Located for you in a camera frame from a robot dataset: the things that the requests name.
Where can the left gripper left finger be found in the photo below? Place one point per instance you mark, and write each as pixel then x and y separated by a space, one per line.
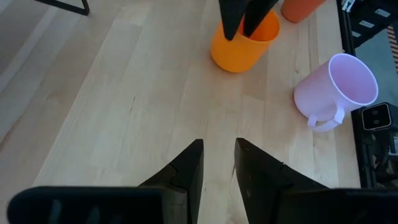
pixel 183 186

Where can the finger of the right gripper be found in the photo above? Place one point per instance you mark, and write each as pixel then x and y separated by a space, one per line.
pixel 233 15
pixel 259 12

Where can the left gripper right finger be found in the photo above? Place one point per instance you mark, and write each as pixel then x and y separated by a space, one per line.
pixel 261 186

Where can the orange plastic mug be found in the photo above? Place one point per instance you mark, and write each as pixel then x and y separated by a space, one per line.
pixel 239 54

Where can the lilac plastic mug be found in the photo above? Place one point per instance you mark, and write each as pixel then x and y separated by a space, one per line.
pixel 317 96

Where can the red-orange plastic cup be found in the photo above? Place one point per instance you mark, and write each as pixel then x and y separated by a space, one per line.
pixel 300 11

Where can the black table-level camera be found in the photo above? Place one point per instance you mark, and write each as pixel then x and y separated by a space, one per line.
pixel 376 116

